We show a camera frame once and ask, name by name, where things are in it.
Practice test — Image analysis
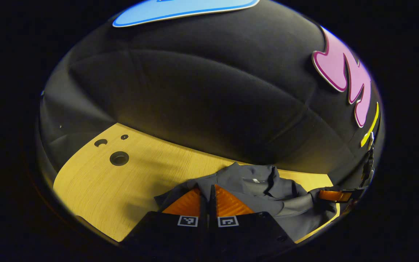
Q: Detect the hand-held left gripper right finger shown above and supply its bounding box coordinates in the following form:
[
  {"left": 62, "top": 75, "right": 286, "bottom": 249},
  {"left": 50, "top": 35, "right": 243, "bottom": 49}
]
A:
[{"left": 209, "top": 184, "right": 298, "bottom": 256}]

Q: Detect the black backdrop cloth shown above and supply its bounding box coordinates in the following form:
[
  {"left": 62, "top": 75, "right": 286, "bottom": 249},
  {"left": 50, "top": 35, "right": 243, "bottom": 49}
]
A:
[{"left": 39, "top": 0, "right": 385, "bottom": 190}]

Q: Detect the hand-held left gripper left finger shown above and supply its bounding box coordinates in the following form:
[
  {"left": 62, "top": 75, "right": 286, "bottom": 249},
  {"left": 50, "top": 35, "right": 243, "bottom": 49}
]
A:
[{"left": 121, "top": 187, "right": 209, "bottom": 252}]

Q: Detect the grey collared shirt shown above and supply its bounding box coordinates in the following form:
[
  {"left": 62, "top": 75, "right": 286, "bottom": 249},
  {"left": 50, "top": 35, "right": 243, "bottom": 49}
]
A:
[{"left": 154, "top": 162, "right": 342, "bottom": 243}]

